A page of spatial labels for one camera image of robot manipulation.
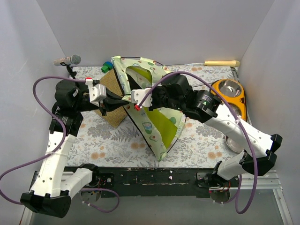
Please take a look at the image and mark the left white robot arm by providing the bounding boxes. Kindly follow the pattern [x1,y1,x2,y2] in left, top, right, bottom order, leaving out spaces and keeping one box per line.
[20,78,128,218]

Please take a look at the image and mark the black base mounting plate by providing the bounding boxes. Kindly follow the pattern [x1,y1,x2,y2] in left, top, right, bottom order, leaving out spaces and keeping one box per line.
[85,166,239,198]

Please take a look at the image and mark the aluminium frame rail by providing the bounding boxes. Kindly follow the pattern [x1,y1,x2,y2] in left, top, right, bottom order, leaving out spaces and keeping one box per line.
[20,164,292,225]

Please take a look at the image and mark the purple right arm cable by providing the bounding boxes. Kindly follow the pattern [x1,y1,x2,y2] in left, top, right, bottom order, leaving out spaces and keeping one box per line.
[138,71,258,214]

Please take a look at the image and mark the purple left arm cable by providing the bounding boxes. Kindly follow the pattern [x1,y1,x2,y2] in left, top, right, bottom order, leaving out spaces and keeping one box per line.
[0,76,120,213]

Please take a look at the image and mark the green avocado print pet tent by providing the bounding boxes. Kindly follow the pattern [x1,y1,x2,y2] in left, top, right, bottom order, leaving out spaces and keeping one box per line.
[111,56,183,162]

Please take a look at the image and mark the green and blue toy block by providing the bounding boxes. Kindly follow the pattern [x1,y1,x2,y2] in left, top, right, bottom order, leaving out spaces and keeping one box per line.
[101,61,113,73]

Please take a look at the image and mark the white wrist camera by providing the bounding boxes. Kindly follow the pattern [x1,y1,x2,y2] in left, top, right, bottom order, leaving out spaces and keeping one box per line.
[85,77,106,103]
[131,88,152,108]

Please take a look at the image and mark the yellow double pet bowl stand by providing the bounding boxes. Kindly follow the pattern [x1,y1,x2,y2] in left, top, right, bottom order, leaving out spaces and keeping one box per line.
[211,79,247,121]

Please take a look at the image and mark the steel bowl in stand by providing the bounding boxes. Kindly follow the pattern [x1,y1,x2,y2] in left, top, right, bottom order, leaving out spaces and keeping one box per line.
[218,79,242,98]

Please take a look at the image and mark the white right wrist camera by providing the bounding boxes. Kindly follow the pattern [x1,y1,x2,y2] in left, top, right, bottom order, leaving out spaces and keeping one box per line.
[131,88,152,108]

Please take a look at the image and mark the grey head microphone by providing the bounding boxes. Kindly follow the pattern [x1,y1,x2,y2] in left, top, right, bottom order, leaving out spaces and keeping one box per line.
[53,54,82,66]

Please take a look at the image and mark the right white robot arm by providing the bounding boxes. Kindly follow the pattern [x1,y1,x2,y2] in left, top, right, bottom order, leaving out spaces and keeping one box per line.
[150,74,282,186]

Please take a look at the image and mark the loose steel pet bowl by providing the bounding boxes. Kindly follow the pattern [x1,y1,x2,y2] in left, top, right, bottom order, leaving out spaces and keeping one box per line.
[225,136,243,153]

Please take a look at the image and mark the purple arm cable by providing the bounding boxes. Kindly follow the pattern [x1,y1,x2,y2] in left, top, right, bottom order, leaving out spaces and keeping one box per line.
[138,71,258,214]
[0,76,120,213]

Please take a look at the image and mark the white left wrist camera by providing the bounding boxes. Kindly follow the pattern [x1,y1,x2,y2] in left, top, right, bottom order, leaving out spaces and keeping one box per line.
[85,77,106,103]

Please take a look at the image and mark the floral patterned tablecloth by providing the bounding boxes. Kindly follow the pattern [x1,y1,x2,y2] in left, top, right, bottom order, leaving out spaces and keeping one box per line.
[43,66,260,169]

